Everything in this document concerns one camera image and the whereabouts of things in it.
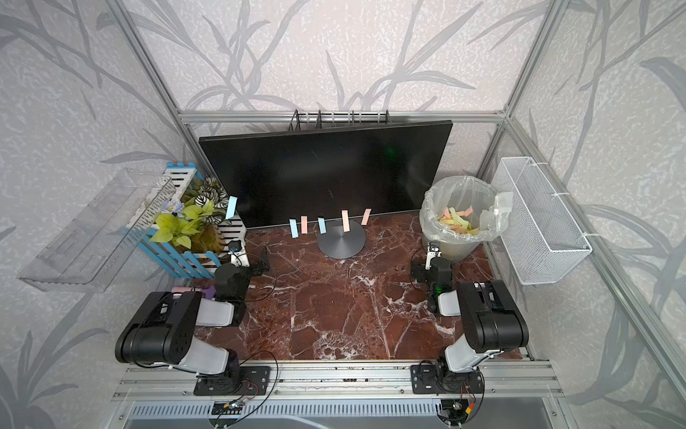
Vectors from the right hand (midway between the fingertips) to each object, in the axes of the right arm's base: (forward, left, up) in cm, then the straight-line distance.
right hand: (430, 257), depth 96 cm
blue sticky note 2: (+3, +47, +15) cm, 50 cm away
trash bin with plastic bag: (+14, -11, +8) cm, 20 cm away
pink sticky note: (+4, +44, +16) cm, 47 cm away
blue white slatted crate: (+8, +80, +32) cm, 86 cm away
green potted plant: (+2, +76, +21) cm, 79 cm away
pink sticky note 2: (+5, +30, +16) cm, 34 cm away
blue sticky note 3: (+5, +38, +14) cm, 41 cm away
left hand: (0, +62, +8) cm, 63 cm away
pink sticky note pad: (-11, +90, -2) cm, 90 cm away
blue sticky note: (0, +61, +29) cm, 68 cm away
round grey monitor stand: (+9, +34, -4) cm, 36 cm away
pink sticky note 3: (+8, +23, +15) cm, 29 cm away
